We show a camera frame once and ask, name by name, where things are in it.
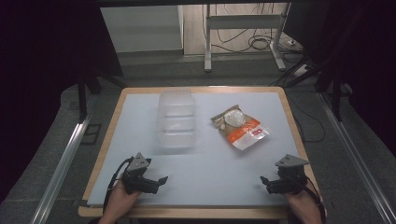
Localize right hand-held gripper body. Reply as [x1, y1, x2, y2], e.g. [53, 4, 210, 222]
[266, 153, 310, 196]

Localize black stand legs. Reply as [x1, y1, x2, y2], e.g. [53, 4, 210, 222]
[76, 70, 128, 124]
[313, 59, 353, 123]

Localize white metal stand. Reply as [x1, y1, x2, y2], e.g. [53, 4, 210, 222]
[203, 2, 292, 73]

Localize white foam board mat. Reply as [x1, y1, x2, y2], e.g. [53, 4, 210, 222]
[86, 91, 302, 207]

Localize white power strip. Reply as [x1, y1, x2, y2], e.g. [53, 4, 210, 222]
[291, 63, 310, 78]

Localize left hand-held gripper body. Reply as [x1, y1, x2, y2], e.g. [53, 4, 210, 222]
[120, 151, 161, 196]

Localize person's right hand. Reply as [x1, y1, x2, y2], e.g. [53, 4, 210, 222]
[283, 181, 322, 218]

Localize wooden table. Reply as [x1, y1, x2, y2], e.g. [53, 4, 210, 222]
[78, 86, 320, 220]

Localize black floor cables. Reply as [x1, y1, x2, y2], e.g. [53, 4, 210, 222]
[202, 3, 312, 88]

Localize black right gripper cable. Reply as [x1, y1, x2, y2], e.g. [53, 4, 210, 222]
[304, 175, 327, 222]

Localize person's left hand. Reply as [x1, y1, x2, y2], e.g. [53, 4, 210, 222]
[103, 181, 142, 219]

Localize black floor grille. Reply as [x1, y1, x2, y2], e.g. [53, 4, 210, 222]
[80, 123, 103, 146]

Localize grey cabinet panel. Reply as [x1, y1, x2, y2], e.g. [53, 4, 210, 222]
[99, 5, 184, 54]

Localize orange and clear snack packet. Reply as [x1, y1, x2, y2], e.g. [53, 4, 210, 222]
[210, 104, 271, 151]

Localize dark curtain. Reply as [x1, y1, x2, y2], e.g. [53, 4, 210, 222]
[0, 0, 124, 203]
[283, 0, 396, 157]

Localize clear plastic container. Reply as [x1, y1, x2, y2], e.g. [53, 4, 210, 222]
[156, 89, 197, 149]

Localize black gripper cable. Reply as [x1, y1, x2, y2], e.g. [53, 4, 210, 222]
[304, 175, 327, 222]
[102, 156, 134, 214]

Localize silver metal rail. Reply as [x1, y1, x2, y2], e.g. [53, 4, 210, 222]
[29, 114, 92, 224]
[317, 91, 396, 224]

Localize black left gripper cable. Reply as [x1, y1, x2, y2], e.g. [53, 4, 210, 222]
[102, 156, 134, 214]

